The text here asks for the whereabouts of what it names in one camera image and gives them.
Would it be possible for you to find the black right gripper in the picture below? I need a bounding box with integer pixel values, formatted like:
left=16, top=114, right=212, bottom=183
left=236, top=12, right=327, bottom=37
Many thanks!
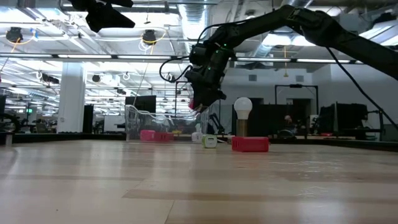
left=185, top=42, right=237, bottom=113

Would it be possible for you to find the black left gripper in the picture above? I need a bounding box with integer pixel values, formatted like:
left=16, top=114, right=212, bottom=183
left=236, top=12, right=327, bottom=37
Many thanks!
left=67, top=0, right=136, bottom=34

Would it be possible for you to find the green wall charger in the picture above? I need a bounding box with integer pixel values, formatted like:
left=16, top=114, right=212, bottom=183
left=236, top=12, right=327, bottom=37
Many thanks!
left=201, top=134, right=218, bottom=149

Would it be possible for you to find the large red charger block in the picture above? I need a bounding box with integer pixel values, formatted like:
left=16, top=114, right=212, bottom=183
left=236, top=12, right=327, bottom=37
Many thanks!
left=231, top=136, right=270, bottom=153

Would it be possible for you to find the red wall charger with prongs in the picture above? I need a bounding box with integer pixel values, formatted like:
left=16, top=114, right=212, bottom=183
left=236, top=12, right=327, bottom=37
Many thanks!
left=154, top=131, right=175, bottom=143

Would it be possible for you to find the pink square charger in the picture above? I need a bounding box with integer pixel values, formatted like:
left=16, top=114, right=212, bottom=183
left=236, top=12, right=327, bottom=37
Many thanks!
left=139, top=129, right=156, bottom=142

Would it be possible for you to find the brass lamp with white bulb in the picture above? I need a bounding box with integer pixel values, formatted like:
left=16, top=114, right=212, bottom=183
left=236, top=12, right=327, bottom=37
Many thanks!
left=233, top=96, right=254, bottom=138

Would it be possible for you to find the black monitor screen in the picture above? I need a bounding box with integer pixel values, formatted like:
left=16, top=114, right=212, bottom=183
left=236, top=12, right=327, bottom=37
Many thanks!
left=125, top=95, right=157, bottom=114

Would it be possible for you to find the person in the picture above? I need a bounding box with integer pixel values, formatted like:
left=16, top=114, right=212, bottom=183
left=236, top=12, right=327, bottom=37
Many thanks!
left=281, top=114, right=296, bottom=133

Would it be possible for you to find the clear plastic bin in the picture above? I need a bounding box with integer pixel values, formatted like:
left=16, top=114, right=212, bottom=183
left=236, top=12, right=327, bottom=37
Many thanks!
left=124, top=104, right=210, bottom=142

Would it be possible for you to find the black metal gantry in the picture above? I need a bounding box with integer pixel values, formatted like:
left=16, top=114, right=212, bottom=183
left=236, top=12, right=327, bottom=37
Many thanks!
left=274, top=83, right=319, bottom=108

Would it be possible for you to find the white square pillar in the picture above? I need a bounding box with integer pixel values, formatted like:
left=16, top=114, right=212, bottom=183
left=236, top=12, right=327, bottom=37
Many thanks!
left=57, top=62, right=86, bottom=134

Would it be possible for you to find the black tall cabinet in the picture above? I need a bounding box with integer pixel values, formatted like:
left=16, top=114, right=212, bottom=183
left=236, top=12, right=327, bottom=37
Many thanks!
left=82, top=105, right=95, bottom=134

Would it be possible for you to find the black equipment rack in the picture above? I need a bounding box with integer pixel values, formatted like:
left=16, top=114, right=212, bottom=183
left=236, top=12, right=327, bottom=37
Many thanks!
left=319, top=103, right=369, bottom=139

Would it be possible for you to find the black ceiling camera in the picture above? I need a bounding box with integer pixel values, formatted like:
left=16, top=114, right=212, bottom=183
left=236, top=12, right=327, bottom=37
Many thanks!
left=5, top=27, right=24, bottom=44
left=142, top=29, right=158, bottom=46

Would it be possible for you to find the silver ventilation duct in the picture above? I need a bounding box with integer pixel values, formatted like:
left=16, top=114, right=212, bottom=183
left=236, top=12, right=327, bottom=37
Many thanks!
left=178, top=0, right=212, bottom=54

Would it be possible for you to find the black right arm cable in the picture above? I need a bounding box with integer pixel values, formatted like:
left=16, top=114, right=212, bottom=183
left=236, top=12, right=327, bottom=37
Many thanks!
left=159, top=18, right=398, bottom=131

